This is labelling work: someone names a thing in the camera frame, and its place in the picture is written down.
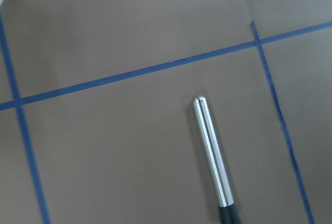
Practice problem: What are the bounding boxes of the steel muddler black tip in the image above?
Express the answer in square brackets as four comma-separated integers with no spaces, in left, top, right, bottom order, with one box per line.
[193,96,242,223]

